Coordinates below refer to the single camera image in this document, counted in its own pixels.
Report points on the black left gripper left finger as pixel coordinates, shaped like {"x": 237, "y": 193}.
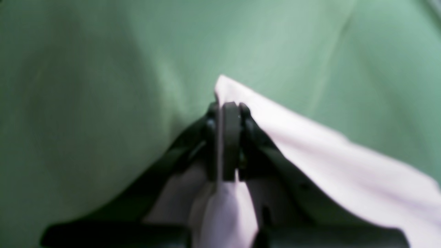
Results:
{"x": 153, "y": 212}

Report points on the green table cloth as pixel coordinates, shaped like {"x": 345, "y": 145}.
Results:
{"x": 94, "y": 91}

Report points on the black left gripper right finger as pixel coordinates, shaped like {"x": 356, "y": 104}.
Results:
{"x": 290, "y": 209}

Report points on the pink t-shirt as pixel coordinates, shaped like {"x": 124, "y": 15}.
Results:
{"x": 374, "y": 187}

